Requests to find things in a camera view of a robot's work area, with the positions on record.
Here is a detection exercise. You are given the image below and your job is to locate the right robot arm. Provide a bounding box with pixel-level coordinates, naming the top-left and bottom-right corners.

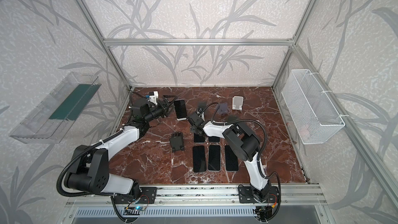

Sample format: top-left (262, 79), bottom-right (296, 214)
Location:
top-left (188, 113), bottom-right (272, 203)

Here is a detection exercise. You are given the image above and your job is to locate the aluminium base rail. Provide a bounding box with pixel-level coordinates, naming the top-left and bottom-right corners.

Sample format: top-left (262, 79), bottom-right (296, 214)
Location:
top-left (63, 184), bottom-right (327, 207)

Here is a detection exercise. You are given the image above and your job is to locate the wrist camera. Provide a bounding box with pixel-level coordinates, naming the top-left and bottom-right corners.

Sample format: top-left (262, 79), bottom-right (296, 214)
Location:
top-left (197, 108), bottom-right (205, 121)
top-left (146, 91), bottom-right (159, 105)

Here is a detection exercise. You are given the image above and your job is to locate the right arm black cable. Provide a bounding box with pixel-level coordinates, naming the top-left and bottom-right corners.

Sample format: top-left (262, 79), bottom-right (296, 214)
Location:
top-left (198, 102), bottom-right (282, 212)

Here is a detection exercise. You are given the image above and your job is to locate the aluminium frame crossbar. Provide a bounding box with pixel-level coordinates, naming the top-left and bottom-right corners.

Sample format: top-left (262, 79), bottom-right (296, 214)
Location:
top-left (104, 38), bottom-right (293, 46)

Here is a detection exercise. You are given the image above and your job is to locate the silver phone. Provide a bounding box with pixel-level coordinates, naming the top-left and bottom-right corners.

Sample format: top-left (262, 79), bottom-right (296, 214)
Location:
top-left (208, 145), bottom-right (221, 171)

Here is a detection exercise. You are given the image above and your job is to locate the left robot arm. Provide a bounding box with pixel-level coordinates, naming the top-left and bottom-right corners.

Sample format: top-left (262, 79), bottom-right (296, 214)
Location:
top-left (56, 92), bottom-right (177, 200)

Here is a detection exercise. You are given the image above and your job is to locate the black phone from folding stand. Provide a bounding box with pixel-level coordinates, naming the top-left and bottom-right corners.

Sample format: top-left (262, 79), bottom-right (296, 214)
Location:
top-left (192, 146), bottom-right (206, 173)

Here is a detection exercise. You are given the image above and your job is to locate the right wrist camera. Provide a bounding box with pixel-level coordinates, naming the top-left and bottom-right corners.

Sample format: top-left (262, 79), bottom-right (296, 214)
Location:
top-left (197, 108), bottom-right (205, 121)

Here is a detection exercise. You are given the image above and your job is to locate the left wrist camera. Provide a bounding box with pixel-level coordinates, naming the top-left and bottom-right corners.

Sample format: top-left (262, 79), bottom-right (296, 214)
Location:
top-left (146, 91), bottom-right (159, 105)

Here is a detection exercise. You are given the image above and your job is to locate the white wire mesh basket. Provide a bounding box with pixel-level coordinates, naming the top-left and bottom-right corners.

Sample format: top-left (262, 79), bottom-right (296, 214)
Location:
top-left (282, 69), bottom-right (345, 145)

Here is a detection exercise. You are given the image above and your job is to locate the purple phone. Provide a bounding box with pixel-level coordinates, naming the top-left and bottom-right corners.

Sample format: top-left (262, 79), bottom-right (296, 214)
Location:
top-left (174, 99), bottom-right (187, 118)

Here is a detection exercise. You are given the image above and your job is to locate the clear plastic wall bin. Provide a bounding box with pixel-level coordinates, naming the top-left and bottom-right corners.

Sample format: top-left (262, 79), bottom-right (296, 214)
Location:
top-left (9, 72), bottom-right (101, 144)

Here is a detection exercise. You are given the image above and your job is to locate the black folding phone stand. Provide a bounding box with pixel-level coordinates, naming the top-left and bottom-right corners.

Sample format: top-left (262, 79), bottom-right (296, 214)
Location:
top-left (170, 132), bottom-right (184, 152)

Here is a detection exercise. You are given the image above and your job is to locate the white folding phone stand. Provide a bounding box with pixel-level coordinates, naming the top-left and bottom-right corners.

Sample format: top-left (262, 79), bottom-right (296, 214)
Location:
top-left (232, 96), bottom-right (244, 111)

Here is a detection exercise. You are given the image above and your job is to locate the teal phone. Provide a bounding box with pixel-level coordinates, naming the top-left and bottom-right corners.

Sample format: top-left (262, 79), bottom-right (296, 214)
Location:
top-left (193, 134), bottom-right (206, 143)

